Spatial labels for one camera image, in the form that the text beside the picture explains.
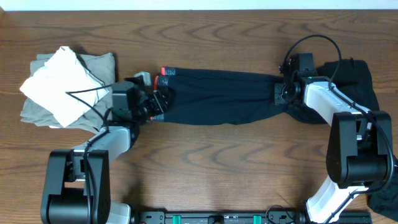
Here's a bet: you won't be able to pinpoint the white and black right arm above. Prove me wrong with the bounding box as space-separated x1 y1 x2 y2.
274 77 394 223

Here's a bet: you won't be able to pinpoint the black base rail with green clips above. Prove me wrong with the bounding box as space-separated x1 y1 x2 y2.
130 205 374 224

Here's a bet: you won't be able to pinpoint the white folded shirt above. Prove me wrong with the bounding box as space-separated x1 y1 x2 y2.
20 46 109 128

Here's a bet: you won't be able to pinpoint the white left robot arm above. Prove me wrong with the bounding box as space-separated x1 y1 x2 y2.
40 90 170 224

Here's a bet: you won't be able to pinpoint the black folded garment at right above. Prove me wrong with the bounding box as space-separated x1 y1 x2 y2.
326 59 397 220

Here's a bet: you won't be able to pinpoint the grey-green folded garment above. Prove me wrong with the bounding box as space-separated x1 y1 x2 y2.
21 53 116 134

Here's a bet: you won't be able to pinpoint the black leggings with red waistband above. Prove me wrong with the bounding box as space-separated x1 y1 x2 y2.
152 67 325 125

